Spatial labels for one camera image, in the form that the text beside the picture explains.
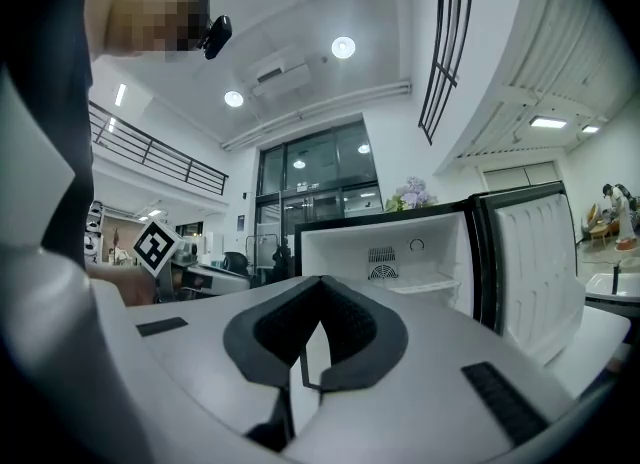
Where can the black balcony railing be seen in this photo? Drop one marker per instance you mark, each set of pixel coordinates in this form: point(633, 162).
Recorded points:
point(160, 152)

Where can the white ceiling air conditioner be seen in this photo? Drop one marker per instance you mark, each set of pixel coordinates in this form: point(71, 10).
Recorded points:
point(280, 74)

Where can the person's left forearm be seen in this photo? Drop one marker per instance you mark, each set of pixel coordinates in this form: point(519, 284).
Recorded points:
point(122, 282)

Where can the black office chair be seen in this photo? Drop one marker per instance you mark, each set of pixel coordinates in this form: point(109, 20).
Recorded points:
point(236, 263)

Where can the round ceiling light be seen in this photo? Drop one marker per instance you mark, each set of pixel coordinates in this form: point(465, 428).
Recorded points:
point(343, 47)
point(233, 98)

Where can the white ceiling pipes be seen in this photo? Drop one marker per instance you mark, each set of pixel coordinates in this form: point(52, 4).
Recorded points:
point(320, 112)

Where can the glass entrance door facade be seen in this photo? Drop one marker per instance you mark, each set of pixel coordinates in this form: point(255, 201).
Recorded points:
point(320, 187)

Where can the wooden chair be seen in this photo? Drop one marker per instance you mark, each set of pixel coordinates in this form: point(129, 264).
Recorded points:
point(599, 226)

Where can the black fridge with white interior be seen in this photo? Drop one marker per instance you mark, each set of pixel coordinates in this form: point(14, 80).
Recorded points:
point(430, 247)

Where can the black curved railing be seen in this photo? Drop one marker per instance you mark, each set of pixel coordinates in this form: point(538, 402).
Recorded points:
point(447, 42)

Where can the purple flower bouquet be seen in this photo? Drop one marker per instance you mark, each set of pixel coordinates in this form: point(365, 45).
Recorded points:
point(412, 195)

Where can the rectangular ceiling light panel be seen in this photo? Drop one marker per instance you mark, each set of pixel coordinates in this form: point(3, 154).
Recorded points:
point(548, 122)

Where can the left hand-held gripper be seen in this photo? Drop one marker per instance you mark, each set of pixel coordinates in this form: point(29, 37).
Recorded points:
point(156, 248)

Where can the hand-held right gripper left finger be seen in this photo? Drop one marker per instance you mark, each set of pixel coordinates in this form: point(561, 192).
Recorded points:
point(200, 352)

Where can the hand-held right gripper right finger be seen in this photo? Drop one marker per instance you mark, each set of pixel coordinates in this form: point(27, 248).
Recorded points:
point(430, 402)

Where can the black head-worn camera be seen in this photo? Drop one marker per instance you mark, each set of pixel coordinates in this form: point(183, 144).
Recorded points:
point(216, 37)

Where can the person's head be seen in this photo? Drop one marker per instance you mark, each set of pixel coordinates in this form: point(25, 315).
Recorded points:
point(145, 7)

